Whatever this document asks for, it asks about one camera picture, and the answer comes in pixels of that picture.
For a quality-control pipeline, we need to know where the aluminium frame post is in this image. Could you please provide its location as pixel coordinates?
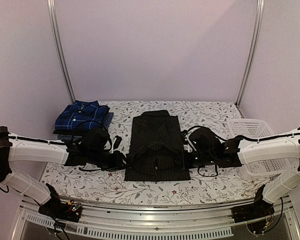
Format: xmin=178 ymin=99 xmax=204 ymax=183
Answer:
xmin=47 ymin=0 xmax=76 ymax=103
xmin=235 ymin=0 xmax=265 ymax=109

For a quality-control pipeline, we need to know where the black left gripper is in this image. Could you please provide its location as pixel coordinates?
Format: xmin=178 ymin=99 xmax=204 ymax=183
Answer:
xmin=87 ymin=149 xmax=132 ymax=173

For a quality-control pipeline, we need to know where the left aluminium frame post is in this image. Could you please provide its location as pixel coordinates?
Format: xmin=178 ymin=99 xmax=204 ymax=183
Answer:
xmin=47 ymin=0 xmax=76 ymax=103

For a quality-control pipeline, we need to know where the floral white tablecloth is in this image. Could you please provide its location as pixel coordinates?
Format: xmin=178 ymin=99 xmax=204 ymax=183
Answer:
xmin=40 ymin=101 xmax=269 ymax=206

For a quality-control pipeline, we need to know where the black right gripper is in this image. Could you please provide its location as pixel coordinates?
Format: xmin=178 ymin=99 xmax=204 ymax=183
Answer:
xmin=173 ymin=150 xmax=216 ymax=170

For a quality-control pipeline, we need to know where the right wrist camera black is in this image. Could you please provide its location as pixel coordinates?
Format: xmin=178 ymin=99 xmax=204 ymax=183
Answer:
xmin=181 ymin=125 xmax=222 ymax=158

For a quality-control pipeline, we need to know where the blue plaid folded shirt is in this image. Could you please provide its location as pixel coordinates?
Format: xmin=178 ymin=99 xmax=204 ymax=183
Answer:
xmin=54 ymin=100 xmax=114 ymax=131

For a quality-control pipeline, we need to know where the right aluminium frame post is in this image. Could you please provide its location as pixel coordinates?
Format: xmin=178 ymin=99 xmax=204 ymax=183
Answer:
xmin=235 ymin=0 xmax=265 ymax=109

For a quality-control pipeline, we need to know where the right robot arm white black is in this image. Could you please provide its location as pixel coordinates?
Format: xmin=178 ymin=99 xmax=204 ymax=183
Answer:
xmin=182 ymin=125 xmax=300 ymax=218

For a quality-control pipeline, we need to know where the black pinstriped long sleeve shirt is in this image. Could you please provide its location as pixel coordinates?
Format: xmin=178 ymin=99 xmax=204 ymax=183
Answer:
xmin=124 ymin=110 xmax=191 ymax=182

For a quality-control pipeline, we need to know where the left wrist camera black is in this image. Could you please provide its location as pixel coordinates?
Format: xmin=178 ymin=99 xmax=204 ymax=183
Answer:
xmin=81 ymin=128 xmax=122 ymax=154

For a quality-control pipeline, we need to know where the aluminium front rail frame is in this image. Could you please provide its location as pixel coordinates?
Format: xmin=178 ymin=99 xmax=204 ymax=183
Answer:
xmin=11 ymin=196 xmax=300 ymax=240

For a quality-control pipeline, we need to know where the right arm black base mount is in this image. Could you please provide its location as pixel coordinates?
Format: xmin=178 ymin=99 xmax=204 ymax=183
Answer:
xmin=231 ymin=184 xmax=275 ymax=235

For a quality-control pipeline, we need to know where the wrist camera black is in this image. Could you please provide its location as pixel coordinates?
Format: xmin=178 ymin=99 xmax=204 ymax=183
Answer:
xmin=81 ymin=128 xmax=122 ymax=154
xmin=181 ymin=125 xmax=222 ymax=158

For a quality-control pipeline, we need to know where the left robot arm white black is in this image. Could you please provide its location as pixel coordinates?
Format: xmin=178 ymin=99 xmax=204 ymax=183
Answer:
xmin=0 ymin=126 xmax=126 ymax=217

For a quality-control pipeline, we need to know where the white plastic laundry basket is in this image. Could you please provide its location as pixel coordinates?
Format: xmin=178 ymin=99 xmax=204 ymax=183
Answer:
xmin=227 ymin=118 xmax=290 ymax=180

